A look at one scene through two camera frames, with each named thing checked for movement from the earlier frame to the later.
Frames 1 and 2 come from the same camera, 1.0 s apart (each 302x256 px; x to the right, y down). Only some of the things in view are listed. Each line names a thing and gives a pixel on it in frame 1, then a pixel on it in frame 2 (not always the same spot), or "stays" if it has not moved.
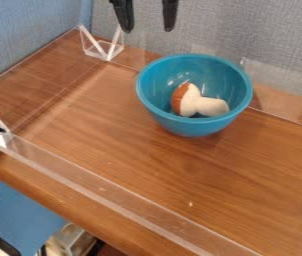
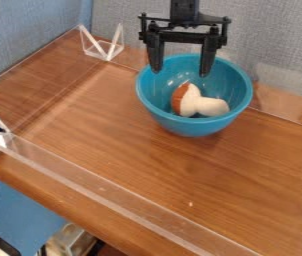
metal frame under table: (70, 241) stays
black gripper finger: (125, 12) to (156, 47)
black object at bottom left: (3, 245) stays
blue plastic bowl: (220, 79) stays
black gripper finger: (170, 7) to (210, 45)
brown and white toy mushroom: (189, 102) stays
